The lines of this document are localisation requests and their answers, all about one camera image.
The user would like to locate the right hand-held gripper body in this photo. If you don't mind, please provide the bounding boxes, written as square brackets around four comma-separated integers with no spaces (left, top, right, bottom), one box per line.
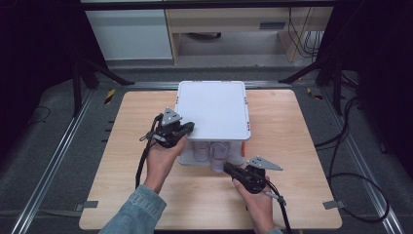
[238,155,283,195]

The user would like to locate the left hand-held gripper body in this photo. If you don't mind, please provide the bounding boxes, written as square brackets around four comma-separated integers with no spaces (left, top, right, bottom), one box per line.
[151,106,188,149]

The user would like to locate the purple child sandal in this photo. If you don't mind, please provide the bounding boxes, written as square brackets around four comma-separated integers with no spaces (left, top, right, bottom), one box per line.
[192,140,211,162]
[209,141,232,174]

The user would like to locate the white plastic shoe box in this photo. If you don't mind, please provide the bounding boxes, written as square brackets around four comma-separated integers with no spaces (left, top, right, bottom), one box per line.
[172,80,252,168]

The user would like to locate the person's right hand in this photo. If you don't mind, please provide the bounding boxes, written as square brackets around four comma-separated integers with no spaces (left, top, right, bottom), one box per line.
[232,176,276,234]

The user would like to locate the person's left hand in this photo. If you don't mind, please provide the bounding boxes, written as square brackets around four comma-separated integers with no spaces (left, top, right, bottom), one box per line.
[143,135,189,195]

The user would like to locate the yellow black floor tape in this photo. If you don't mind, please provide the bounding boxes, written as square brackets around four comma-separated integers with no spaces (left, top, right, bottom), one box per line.
[103,89,117,105]
[306,87,324,100]

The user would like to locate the black metal stand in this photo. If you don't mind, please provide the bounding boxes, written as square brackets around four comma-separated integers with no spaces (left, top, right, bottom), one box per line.
[71,58,136,118]
[278,54,358,117]

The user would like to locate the white cabinet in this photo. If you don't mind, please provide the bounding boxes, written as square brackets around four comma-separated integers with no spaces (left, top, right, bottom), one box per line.
[85,9,173,61]

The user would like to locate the light wooden desk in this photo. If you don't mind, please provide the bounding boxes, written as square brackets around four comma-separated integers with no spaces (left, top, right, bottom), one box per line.
[164,7,335,64]

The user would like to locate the left hand-held gripper black cable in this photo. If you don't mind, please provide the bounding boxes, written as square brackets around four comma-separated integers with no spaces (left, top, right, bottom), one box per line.
[133,112,166,190]

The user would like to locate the hand-held gripper black cable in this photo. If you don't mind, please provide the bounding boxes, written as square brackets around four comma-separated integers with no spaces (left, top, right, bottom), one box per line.
[263,179,294,234]
[133,112,166,190]

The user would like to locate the right hand-held gripper black cable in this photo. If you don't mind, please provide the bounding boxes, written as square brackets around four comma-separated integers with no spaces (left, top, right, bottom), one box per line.
[263,179,294,234]

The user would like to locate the grey metal table bracket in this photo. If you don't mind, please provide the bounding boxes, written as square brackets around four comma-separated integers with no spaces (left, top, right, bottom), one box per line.
[322,200,347,211]
[74,200,99,213]

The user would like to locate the aluminium floor rail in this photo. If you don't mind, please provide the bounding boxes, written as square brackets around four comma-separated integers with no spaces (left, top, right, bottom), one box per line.
[9,89,95,234]
[319,87,406,234]

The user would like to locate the thin black floor cable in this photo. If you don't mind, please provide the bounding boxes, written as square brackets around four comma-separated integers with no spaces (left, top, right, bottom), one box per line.
[29,104,52,125]

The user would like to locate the thick black floor cable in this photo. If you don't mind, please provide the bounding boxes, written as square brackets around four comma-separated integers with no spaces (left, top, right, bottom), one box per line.
[314,95,391,224]

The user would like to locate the black hanging cables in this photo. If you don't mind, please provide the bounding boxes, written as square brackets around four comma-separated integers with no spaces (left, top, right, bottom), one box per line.
[287,7,326,60]

